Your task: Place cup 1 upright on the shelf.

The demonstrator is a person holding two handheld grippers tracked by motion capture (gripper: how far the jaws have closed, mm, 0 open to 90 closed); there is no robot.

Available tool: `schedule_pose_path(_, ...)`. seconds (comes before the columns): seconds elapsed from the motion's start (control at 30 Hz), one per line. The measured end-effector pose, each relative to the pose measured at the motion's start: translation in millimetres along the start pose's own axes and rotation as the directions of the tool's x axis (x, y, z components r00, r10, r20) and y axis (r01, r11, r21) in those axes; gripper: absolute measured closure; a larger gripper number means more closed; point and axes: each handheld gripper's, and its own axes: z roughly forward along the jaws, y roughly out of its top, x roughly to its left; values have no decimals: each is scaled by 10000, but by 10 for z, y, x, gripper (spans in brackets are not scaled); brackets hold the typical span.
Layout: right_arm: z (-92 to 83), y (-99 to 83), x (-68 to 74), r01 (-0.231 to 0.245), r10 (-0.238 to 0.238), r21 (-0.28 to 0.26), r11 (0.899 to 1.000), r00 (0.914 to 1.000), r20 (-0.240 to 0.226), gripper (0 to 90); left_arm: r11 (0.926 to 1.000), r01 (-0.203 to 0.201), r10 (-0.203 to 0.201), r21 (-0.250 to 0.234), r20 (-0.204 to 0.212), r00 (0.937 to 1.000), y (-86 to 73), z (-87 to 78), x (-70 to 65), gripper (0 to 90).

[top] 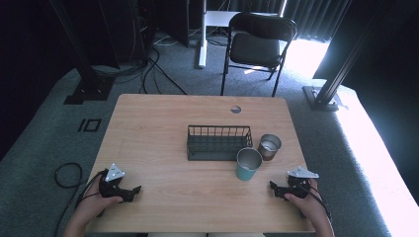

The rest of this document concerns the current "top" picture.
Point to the black metal stand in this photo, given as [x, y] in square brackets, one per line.
[86, 79]
[324, 95]

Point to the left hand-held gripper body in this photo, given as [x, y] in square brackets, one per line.
[110, 188]

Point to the person's right hand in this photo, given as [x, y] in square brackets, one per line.
[304, 205]

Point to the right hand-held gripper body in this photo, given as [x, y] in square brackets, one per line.
[298, 184]

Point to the dark curtain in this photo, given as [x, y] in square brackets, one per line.
[313, 16]

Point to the person's left hand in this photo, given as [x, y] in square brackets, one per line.
[92, 204]

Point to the silver steel cup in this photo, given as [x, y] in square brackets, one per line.
[267, 153]

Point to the teal steel cup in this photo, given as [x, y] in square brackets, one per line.
[246, 171]

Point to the dark equipment cabinet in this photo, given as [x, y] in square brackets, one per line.
[164, 19]

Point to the black folding chair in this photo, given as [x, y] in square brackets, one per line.
[255, 49]

